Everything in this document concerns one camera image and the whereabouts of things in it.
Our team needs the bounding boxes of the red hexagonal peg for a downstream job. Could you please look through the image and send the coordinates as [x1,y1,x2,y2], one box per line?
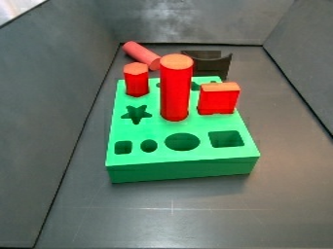
[124,62,150,97]

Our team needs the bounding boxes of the green shape sorter base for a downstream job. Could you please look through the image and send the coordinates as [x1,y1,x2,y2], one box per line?
[106,76,261,183]

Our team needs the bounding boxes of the black cradle fixture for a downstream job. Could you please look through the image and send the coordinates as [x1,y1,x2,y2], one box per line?
[181,50,233,81]

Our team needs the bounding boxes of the long pale red oval rod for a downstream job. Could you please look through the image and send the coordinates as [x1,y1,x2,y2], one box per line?
[122,41,162,71]

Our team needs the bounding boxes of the tall red cylinder peg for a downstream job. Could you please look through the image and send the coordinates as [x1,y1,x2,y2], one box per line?
[161,53,194,122]

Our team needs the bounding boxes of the red rectangular arch block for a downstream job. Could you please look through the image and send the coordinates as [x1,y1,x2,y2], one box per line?
[197,82,241,115]

